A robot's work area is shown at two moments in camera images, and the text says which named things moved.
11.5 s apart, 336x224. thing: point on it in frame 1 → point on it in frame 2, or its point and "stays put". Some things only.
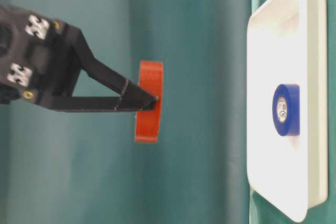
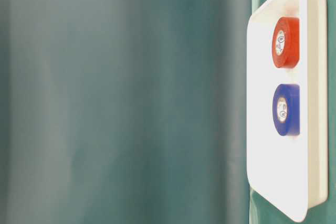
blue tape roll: [286, 109] stays put
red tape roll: [147, 120] → [285, 44]
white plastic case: [287, 43] stays put
